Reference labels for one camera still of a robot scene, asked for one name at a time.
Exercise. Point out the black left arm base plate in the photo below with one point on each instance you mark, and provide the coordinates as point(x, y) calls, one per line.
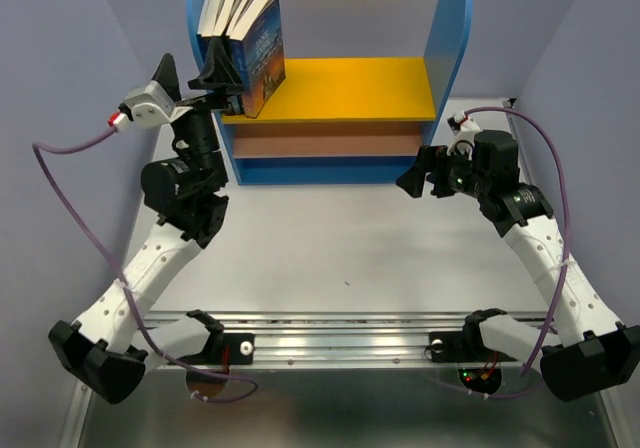
point(226, 349)

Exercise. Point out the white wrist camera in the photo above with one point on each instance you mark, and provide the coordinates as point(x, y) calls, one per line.
point(148, 107)
point(464, 129)

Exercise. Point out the Jane Eyre book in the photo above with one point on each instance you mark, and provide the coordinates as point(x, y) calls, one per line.
point(257, 50)

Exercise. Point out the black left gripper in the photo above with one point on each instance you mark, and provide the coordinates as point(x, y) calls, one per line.
point(218, 74)

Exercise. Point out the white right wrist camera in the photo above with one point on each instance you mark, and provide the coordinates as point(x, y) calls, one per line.
point(464, 129)

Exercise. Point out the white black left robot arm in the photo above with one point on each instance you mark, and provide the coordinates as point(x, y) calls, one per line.
point(185, 192)

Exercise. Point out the aluminium mounting rail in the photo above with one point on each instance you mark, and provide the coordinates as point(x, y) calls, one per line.
point(282, 344)

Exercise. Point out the Nineteen Eighty-Four book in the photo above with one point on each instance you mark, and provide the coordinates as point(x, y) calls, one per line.
point(232, 8)

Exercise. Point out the Animal Farm book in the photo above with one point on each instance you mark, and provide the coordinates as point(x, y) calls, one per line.
point(208, 17)

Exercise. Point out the A Tale of Two Cities book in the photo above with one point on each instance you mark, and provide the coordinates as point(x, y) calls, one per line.
point(222, 14)

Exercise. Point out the blue yellow wooden bookshelf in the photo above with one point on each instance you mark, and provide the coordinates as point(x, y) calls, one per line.
point(351, 120)

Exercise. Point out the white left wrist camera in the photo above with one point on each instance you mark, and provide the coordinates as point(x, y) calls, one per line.
point(148, 107)

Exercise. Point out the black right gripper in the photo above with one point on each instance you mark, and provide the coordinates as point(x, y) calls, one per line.
point(412, 180)

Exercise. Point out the Three Days to See book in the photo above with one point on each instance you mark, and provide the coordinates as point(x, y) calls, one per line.
point(240, 18)

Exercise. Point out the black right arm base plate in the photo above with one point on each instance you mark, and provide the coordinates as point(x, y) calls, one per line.
point(451, 347)

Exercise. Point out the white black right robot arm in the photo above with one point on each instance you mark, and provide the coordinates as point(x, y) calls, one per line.
point(587, 348)

